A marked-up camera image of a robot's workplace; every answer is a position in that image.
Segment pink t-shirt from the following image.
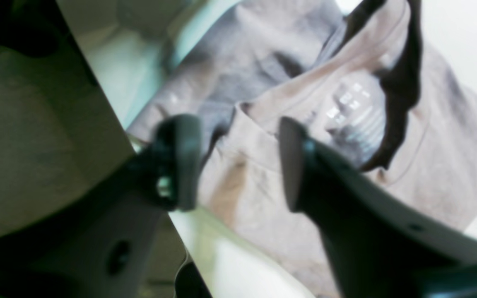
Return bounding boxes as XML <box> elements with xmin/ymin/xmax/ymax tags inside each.
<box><xmin>127</xmin><ymin>0</ymin><xmax>477</xmax><ymax>298</ymax></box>

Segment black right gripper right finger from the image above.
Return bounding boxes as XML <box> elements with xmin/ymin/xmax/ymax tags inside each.
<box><xmin>279</xmin><ymin>117</ymin><xmax>477</xmax><ymax>298</ymax></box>

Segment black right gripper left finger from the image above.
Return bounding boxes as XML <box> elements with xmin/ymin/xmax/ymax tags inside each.
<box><xmin>0</xmin><ymin>114</ymin><xmax>201</xmax><ymax>298</ymax></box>

